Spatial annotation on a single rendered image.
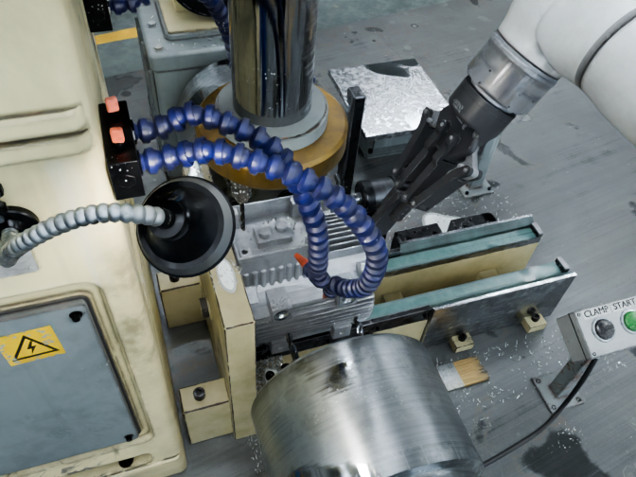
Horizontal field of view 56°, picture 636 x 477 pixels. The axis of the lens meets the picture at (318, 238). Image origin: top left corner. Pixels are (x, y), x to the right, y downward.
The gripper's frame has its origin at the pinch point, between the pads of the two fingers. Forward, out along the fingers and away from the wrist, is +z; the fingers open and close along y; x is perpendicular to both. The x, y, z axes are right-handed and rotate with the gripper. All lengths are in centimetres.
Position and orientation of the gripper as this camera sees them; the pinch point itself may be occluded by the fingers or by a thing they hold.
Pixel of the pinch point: (389, 212)
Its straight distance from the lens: 81.4
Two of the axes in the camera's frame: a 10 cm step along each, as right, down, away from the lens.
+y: 2.9, 7.3, -6.2
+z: -5.3, 6.6, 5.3
